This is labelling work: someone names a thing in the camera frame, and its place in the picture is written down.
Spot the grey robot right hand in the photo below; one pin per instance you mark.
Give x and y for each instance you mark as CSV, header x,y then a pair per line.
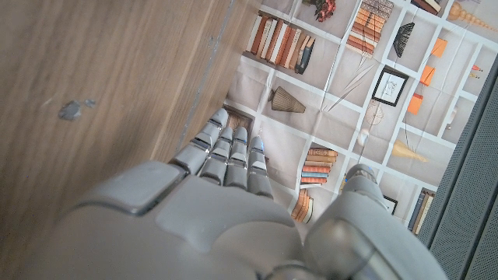
x,y
194,233

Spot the grey perforated panel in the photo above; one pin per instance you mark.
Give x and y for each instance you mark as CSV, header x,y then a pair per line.
x,y
467,194

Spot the printed bookshelf backdrop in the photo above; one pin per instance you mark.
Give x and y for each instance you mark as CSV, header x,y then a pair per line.
x,y
342,116

